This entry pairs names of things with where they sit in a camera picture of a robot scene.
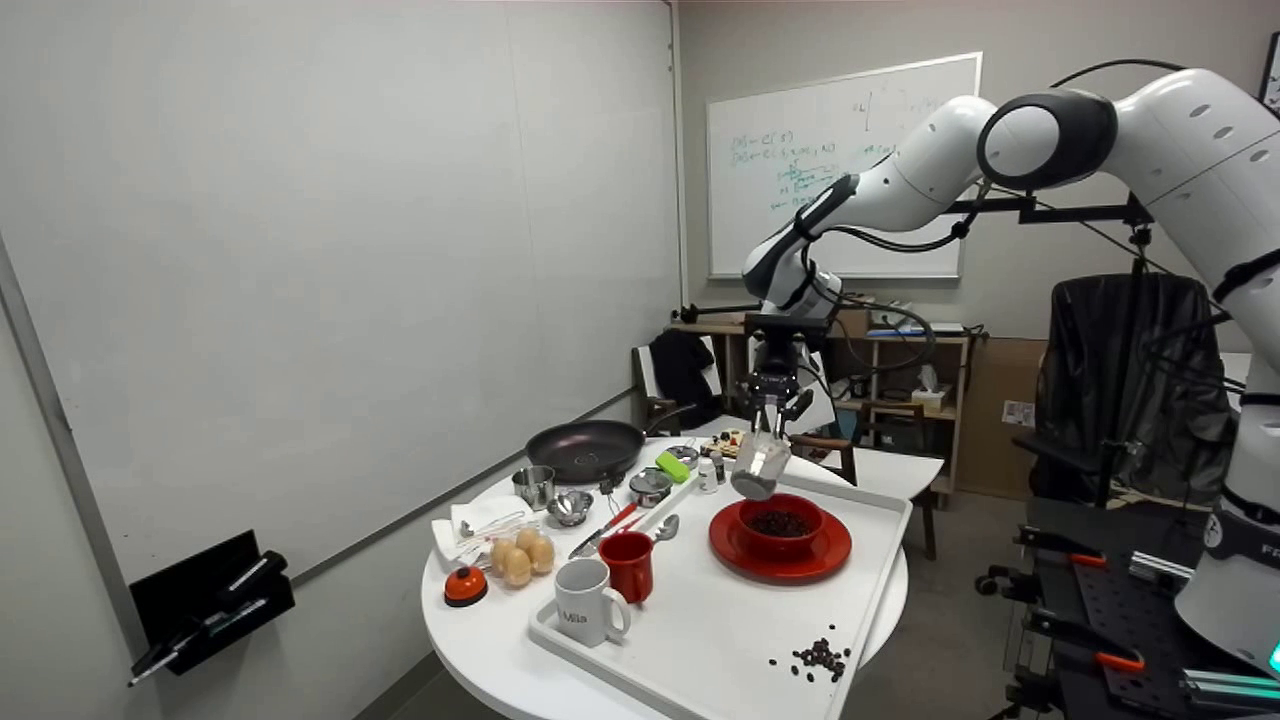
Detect orange round toy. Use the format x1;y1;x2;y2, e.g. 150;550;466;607
444;565;488;607

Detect red mug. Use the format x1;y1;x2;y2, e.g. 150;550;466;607
602;530;651;605

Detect red bowl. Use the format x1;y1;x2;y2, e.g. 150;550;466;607
737;493;820;558

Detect black frying pan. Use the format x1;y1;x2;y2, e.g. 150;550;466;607
526;420;644;485

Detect red handled tongs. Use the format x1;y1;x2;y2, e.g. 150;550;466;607
570;498;644;558

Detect green handled tool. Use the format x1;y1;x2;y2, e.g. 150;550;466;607
658;450;692;485

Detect metal spoon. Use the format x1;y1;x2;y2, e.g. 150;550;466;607
651;517;680;542

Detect white napkin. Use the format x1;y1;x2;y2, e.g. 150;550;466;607
432;496;533;565

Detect black office chair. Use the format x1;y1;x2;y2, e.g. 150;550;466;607
1016;271;1235;517

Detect spilled coffee beans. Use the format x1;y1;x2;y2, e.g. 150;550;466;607
767;640;851;678

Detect whiteboard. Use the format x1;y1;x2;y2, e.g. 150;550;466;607
708;53;984;278

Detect white mug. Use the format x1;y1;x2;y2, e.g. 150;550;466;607
557;555;632;646

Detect wooden shelf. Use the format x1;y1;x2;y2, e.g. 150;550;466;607
683;311;975;496

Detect small steel bowl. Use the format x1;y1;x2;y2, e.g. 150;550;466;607
547;493;594;528

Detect white serving tray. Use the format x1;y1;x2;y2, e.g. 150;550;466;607
529;463;912;720

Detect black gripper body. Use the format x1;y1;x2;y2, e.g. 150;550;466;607
747;314;811;416

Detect black wall bracket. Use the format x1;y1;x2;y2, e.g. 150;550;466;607
127;530;291;685

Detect red plate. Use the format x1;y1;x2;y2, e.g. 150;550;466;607
708;496;851;585

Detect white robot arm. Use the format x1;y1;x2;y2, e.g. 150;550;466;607
743;69;1280;565

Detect bag of eggs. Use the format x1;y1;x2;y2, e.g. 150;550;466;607
488;523;557;588

